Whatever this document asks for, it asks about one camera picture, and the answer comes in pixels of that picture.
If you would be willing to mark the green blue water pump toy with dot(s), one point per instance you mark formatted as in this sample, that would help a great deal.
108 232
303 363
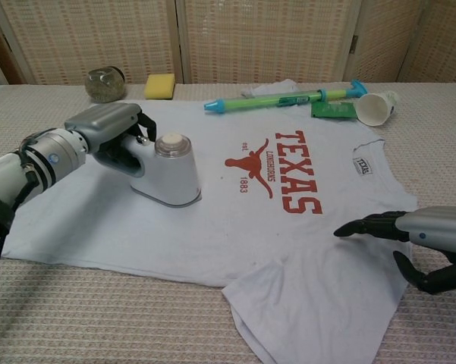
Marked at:
250 102

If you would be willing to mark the white handheld steam iron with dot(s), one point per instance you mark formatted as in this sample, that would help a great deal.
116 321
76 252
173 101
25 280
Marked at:
170 178

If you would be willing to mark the yellow sponge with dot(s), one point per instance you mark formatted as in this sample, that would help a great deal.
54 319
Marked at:
159 87

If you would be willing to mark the round glass jar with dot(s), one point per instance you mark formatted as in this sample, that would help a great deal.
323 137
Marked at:
105 86

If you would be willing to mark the green foil packet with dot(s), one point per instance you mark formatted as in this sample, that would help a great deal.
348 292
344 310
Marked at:
332 110

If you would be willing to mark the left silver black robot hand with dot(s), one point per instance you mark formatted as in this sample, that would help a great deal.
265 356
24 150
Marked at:
102 121

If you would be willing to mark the beige woven fringed tablecloth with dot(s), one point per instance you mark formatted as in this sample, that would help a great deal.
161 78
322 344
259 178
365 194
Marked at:
98 311

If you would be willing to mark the white paper cup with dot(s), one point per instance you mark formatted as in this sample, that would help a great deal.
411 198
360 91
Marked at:
373 110

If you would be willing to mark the white Texas print T-shirt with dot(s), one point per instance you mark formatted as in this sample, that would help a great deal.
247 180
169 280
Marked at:
174 235

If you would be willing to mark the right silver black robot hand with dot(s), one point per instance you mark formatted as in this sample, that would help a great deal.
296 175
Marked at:
436 227

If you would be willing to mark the wicker folding screen panel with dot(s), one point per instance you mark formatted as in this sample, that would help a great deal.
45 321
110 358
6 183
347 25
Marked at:
413 38
91 34
265 38

